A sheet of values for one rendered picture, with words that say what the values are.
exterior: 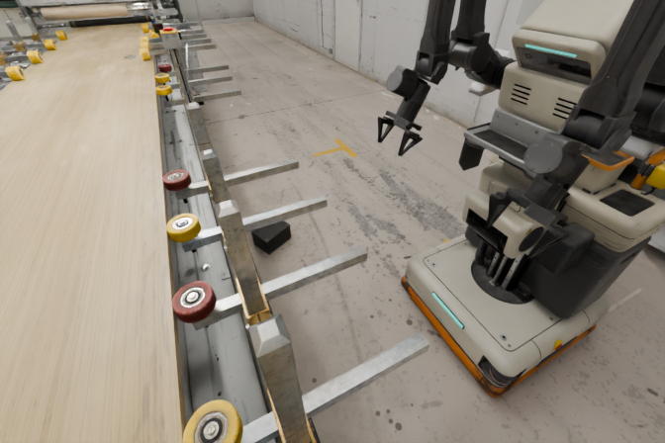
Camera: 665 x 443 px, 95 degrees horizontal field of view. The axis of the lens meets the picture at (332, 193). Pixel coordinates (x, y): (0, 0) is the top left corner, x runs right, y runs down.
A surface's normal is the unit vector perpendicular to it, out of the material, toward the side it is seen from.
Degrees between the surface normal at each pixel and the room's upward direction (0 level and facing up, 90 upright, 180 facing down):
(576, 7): 42
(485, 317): 0
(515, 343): 0
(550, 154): 65
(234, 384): 0
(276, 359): 90
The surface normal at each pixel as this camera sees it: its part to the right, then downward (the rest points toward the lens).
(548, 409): -0.01, -0.79
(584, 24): -0.61, -0.40
